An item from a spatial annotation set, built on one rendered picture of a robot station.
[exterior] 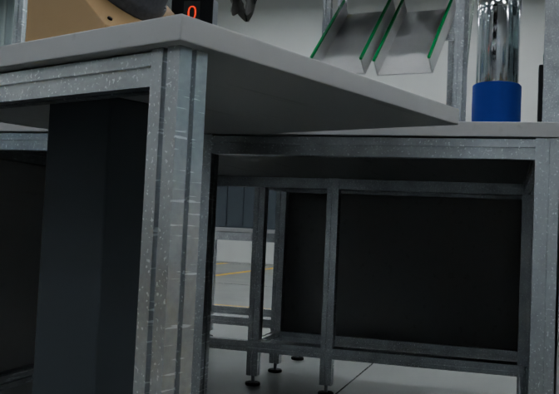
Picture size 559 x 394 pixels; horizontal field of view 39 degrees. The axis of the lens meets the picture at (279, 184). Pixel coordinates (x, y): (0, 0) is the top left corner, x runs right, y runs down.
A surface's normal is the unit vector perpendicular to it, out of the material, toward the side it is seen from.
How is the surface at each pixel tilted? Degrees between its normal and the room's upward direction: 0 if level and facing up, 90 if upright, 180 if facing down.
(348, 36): 45
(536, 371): 90
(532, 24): 90
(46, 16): 90
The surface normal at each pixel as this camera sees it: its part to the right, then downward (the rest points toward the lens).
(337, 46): -0.28, -0.76
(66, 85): -0.61, -0.07
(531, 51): -0.30, -0.07
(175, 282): 0.79, 0.00
